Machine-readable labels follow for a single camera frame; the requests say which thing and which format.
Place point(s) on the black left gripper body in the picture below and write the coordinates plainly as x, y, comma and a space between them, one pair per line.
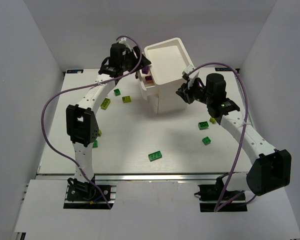
136, 58

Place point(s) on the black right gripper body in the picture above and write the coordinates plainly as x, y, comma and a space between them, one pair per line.
188, 90

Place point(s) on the purple 2x4 lego brick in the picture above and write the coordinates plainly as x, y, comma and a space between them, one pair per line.
148, 79

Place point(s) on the small purple lego brick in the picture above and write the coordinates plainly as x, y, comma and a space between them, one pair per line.
145, 70

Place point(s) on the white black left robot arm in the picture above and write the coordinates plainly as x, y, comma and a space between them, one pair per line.
81, 123

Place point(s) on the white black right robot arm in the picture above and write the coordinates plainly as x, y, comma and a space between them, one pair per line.
270, 167

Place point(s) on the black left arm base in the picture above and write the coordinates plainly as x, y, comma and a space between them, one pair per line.
85, 196

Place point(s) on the white drawer cabinet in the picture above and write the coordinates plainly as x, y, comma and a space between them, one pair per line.
168, 60

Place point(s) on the blue right corner label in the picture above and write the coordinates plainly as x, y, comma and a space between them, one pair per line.
223, 69

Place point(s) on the blue corner label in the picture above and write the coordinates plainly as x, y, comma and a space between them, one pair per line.
223, 69
74, 71

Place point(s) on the dark green 2x2 lego brick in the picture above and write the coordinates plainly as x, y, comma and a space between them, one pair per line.
117, 92

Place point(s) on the green 2x3 lego brick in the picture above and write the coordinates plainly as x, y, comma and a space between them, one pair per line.
95, 144
203, 125

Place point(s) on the lime 2x2 lego brick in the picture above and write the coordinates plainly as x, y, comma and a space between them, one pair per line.
126, 99

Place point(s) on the lime 2x4 lego brick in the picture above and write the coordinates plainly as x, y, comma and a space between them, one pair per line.
105, 104

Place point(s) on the blue left corner label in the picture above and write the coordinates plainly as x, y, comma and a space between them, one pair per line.
74, 71

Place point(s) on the green 2x4 lego brick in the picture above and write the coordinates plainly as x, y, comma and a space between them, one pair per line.
155, 156

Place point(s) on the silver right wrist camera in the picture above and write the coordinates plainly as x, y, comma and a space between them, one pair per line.
186, 72

